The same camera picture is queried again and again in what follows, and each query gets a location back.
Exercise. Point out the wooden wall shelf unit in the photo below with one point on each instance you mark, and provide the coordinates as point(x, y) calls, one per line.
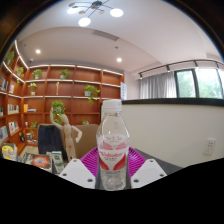
point(70, 90)

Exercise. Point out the green and white carton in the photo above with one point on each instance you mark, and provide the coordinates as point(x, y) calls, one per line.
point(58, 161)

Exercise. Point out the black ceiling track light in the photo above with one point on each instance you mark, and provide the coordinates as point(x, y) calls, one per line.
point(173, 65)

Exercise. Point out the window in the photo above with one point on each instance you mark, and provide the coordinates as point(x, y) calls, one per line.
point(208, 83)

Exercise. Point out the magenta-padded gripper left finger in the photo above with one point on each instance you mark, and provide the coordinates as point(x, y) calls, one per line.
point(77, 173)

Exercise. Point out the clear plastic water bottle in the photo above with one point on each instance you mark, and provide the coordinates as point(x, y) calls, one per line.
point(112, 150)

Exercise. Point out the branched ceiling lamp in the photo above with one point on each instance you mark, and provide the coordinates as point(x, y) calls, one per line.
point(84, 21)

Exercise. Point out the tan chair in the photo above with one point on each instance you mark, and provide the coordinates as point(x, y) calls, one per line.
point(88, 140)

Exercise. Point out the wooden artist mannequin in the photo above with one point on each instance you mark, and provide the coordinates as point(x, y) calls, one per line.
point(68, 136)

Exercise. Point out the recessed ceiling spotlight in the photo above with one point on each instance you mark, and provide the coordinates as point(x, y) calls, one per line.
point(38, 51)
point(119, 60)

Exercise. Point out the grey curtain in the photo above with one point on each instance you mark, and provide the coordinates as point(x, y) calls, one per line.
point(158, 86)

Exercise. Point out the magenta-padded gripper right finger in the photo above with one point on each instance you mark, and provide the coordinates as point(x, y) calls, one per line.
point(148, 173)

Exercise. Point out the chair with dark jacket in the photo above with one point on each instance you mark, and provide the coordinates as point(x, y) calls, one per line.
point(50, 138)

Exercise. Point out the white wall socket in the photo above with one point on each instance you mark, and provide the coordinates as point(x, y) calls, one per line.
point(209, 146)

